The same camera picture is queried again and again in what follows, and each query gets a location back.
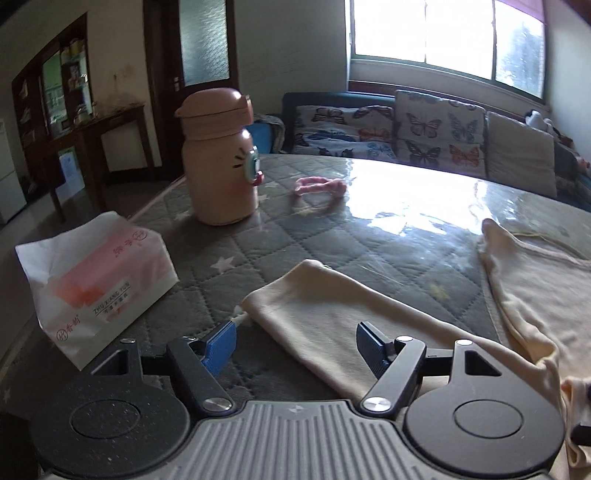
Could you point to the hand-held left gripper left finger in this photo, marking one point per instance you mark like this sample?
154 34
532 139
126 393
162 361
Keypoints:
219 346

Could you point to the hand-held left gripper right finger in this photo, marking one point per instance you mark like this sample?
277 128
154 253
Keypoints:
375 348

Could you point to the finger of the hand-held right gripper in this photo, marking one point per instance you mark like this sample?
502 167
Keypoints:
581 434

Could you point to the cream long-sleeved garment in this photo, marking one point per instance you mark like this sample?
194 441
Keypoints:
332 304

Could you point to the grey quilted table cover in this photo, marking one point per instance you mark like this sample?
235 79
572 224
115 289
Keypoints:
351 240

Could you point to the white and pink tissue pack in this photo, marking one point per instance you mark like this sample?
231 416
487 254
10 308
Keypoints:
97 281

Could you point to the pink cat-face bottle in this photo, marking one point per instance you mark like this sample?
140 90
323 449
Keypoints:
221 170

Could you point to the blue cloth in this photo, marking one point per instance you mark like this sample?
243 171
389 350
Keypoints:
262 138

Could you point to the flat butterfly print cushion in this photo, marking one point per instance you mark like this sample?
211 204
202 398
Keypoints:
341 134

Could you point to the grey knitted blanket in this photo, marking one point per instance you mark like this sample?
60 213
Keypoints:
276 131

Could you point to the upright butterfly print cushion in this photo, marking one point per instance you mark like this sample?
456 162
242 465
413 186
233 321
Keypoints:
438 134

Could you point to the dark wooden side table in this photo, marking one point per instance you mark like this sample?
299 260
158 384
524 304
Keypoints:
101 134

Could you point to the plain grey cushion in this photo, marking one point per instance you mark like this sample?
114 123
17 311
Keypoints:
521 154

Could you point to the dark blue sofa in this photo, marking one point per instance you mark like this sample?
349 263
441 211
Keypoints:
341 99

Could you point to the small pink plush toy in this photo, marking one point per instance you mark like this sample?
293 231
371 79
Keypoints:
582 162

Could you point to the black and white plush toy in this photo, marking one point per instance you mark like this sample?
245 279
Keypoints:
538 120

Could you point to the dark wooden glazed door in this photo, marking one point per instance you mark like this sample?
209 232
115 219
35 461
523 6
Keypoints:
198 55

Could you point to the dark wooden display cabinet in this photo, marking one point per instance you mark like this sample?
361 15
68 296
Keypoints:
55 83

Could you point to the window with metal frame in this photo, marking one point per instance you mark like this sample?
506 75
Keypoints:
438 32

